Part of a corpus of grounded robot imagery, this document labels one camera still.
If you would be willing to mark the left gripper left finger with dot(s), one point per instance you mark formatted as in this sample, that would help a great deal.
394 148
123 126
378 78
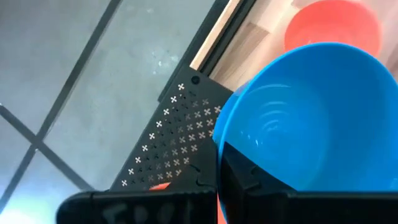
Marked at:
203 174

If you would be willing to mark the black horizontal rail bar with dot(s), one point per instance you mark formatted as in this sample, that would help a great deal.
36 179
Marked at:
229 34

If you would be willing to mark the black perforated metal shelf rack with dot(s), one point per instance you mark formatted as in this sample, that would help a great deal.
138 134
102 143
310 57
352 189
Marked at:
199 93

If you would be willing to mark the orange mini plastic bowl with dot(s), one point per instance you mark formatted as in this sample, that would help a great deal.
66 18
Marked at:
329 25

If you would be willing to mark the blue mini plastic bowl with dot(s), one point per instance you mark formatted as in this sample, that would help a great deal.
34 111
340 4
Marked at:
311 124

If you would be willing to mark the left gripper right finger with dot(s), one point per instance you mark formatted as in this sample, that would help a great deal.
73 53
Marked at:
239 174

